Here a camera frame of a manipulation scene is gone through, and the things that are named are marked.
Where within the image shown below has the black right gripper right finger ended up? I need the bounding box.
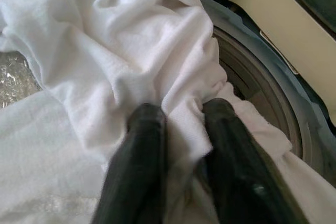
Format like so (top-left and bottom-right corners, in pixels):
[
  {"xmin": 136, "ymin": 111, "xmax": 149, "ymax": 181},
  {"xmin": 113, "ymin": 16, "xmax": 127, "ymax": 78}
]
[{"xmin": 201, "ymin": 97, "xmax": 310, "ymax": 224}]

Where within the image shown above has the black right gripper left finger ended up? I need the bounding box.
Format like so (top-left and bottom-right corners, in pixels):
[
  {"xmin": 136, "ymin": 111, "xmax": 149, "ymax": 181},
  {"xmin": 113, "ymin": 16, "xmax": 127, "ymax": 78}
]
[{"xmin": 90, "ymin": 102, "xmax": 168, "ymax": 224}]

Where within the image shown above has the white cloth garment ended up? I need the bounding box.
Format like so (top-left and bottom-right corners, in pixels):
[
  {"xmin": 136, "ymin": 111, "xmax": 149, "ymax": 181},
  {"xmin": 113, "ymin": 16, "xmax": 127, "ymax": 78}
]
[{"xmin": 0, "ymin": 0, "xmax": 336, "ymax": 224}]

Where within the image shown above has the beige top-load washing machine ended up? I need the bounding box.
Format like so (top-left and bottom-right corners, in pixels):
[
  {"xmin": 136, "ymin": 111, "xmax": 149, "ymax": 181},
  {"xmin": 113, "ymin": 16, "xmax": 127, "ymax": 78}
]
[{"xmin": 188, "ymin": 0, "xmax": 336, "ymax": 224}]

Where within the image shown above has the grey washer drum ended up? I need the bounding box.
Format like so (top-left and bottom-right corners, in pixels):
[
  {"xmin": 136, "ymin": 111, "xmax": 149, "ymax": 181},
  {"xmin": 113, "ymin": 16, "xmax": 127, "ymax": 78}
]
[{"xmin": 212, "ymin": 24, "xmax": 328, "ymax": 183}]

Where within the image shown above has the clear bubble wrap sheet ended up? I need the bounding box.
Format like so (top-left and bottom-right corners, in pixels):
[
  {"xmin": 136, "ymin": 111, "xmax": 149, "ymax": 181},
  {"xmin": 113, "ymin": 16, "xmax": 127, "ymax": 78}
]
[{"xmin": 0, "ymin": 52, "xmax": 41, "ymax": 110}]

